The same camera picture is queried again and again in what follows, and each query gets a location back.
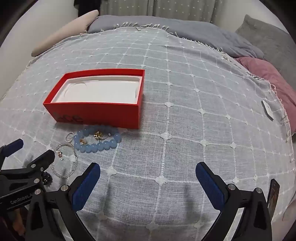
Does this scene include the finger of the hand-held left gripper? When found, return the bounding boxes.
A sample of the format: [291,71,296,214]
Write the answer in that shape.
[0,149,56,186]
[0,138,24,163]

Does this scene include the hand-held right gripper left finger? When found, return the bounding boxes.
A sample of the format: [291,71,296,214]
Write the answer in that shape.
[24,162,101,241]

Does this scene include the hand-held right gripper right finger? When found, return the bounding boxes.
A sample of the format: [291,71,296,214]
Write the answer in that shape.
[195,162,273,241]

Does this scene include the black beaded hair clip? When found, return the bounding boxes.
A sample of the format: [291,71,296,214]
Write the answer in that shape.
[42,172,53,186]

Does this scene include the clear crystal bead bracelet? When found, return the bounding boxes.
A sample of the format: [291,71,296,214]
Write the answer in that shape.
[51,143,78,179]

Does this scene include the blue bead bracelet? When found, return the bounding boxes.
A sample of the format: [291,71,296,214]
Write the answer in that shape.
[73,125,122,153]

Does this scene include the pearl and gold hoop earring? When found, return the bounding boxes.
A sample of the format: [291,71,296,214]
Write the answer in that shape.
[94,131,110,141]

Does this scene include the red cardboard box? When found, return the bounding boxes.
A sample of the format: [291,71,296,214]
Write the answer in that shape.
[43,69,146,130]

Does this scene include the black phone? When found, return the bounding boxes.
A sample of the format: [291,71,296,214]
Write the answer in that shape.
[267,178,280,217]

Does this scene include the white flat device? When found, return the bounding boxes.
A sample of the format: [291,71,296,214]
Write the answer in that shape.
[261,100,274,121]

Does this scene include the beige pillow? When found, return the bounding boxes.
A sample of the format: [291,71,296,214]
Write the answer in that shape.
[31,10,100,57]

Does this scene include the pink pillow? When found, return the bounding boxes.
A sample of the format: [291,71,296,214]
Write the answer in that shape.
[235,57,296,137]

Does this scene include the dark hanging clothing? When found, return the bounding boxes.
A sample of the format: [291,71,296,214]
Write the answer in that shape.
[77,0,102,18]

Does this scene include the grey pillow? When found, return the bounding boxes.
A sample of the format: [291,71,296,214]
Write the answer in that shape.
[235,14,296,77]

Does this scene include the grey duvet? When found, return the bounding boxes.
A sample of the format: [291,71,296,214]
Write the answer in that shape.
[88,15,264,58]

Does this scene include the grey dotted curtain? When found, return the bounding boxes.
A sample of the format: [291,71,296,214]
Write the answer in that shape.
[99,0,222,24]

